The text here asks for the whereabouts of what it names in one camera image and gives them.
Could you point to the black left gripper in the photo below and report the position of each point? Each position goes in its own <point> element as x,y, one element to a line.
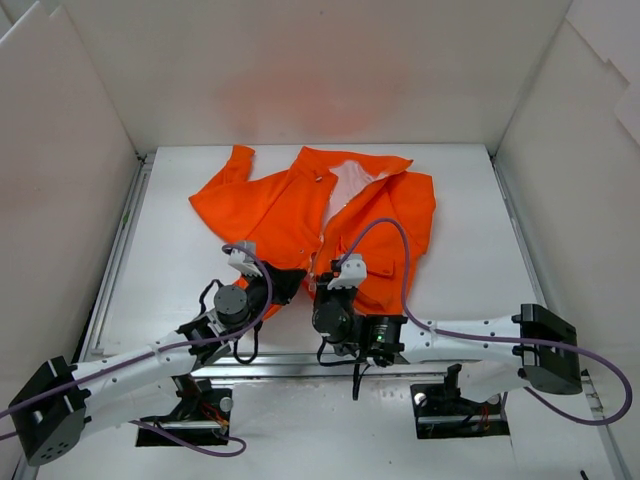
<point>282,284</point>

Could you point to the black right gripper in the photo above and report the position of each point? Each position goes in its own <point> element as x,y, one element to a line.
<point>325,295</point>

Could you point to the orange jacket with pink lining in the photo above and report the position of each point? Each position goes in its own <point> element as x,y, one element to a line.
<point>326,202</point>

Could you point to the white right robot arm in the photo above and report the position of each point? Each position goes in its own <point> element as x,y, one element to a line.
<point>534,348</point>

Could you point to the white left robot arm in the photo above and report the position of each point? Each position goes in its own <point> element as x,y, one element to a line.
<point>62,403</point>

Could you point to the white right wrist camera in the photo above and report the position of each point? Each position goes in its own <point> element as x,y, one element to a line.
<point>351,272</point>

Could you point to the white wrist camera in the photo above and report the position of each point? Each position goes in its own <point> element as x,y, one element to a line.
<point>351,272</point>
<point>241,258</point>

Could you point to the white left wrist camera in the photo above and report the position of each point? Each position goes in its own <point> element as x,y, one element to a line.
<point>241,258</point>

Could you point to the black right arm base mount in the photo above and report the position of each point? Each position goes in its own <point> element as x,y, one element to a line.
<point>440,412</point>

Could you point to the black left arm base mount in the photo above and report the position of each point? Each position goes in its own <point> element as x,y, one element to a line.
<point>202,415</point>

